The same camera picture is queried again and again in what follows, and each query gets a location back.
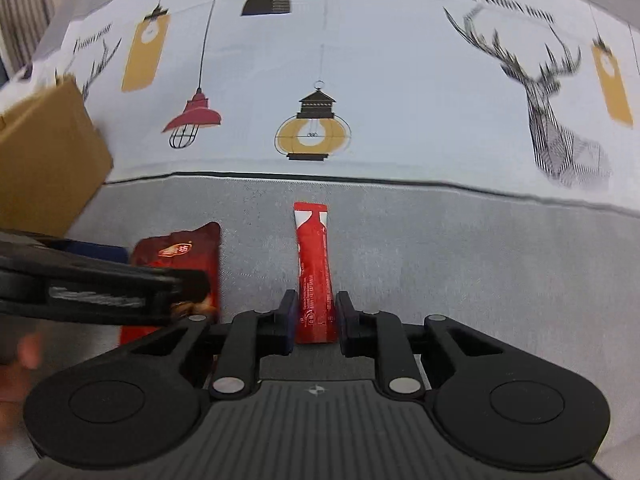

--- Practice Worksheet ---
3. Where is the red stick sachet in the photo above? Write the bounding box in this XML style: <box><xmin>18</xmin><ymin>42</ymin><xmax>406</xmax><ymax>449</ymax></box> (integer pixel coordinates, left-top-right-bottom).
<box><xmin>294</xmin><ymin>202</ymin><xmax>337</xmax><ymax>344</ymax></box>

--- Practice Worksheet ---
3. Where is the dark red snack bag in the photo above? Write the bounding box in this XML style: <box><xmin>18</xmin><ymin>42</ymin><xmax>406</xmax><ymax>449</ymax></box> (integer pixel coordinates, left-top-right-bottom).
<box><xmin>130</xmin><ymin>222</ymin><xmax>221</xmax><ymax>323</ymax></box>

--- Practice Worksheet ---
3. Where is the person left hand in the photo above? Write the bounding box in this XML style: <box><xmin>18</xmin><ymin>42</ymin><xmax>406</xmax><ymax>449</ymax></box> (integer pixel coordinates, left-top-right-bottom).
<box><xmin>0</xmin><ymin>333</ymin><xmax>42</xmax><ymax>445</ymax></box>

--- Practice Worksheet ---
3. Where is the brown cardboard box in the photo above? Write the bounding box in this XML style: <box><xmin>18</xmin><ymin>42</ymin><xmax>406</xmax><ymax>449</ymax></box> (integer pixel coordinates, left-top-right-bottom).
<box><xmin>0</xmin><ymin>76</ymin><xmax>113</xmax><ymax>236</ymax></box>

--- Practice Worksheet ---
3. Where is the grey curtain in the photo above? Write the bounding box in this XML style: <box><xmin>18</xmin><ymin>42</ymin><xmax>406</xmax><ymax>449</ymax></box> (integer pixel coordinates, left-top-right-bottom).
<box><xmin>0</xmin><ymin>0</ymin><xmax>94</xmax><ymax>74</ymax></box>

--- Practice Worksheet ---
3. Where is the white printed sofa cover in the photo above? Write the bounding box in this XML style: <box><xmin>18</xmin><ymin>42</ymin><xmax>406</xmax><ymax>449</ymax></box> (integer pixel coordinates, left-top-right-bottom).
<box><xmin>1</xmin><ymin>0</ymin><xmax>639</xmax><ymax>210</ymax></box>

